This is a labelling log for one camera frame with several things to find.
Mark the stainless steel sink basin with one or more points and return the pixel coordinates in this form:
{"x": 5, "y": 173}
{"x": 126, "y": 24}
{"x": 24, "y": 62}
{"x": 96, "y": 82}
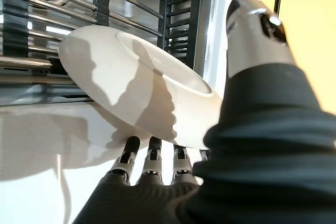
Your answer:
{"x": 212, "y": 11}

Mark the black sink drying rack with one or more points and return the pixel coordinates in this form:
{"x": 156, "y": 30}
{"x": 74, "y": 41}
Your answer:
{"x": 18, "y": 24}

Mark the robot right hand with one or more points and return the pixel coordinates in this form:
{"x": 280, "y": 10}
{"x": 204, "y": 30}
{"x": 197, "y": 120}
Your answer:
{"x": 262, "y": 142}

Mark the beige deep ceramic plate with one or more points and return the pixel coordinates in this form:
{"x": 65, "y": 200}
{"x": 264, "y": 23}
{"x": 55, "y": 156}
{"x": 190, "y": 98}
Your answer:
{"x": 118, "y": 82}

